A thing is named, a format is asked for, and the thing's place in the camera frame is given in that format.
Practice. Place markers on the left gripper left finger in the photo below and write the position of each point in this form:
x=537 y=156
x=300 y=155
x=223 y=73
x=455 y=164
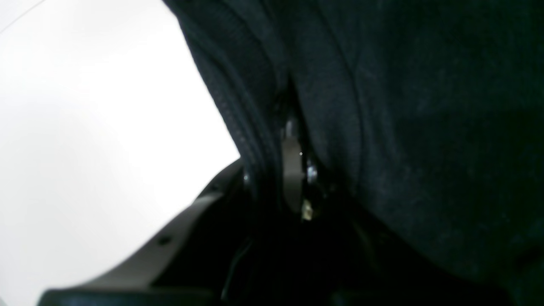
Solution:
x=184 y=264

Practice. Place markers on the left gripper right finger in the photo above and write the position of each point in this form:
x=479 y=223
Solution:
x=292 y=169

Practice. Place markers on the black T-shirt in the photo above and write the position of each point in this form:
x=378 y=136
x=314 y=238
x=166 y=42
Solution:
x=429 y=112

